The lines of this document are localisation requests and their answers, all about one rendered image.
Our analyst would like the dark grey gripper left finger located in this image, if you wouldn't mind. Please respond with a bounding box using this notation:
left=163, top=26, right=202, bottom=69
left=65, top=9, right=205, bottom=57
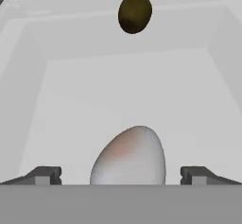
left=0, top=165, right=62, bottom=186

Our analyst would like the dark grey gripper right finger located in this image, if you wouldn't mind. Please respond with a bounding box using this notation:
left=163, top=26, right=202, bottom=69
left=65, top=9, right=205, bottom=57
left=180, top=165, right=242, bottom=186

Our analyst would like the white egg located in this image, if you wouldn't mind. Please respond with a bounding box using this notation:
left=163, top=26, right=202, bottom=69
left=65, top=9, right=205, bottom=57
left=89, top=125, right=166, bottom=186

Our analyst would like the white fridge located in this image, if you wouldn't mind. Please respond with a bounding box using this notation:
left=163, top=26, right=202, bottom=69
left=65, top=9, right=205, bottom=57
left=0, top=0, right=242, bottom=186

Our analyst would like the dark olive oval fruit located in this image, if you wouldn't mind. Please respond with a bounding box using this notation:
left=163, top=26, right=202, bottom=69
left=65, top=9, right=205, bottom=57
left=117, top=0, right=153, bottom=35

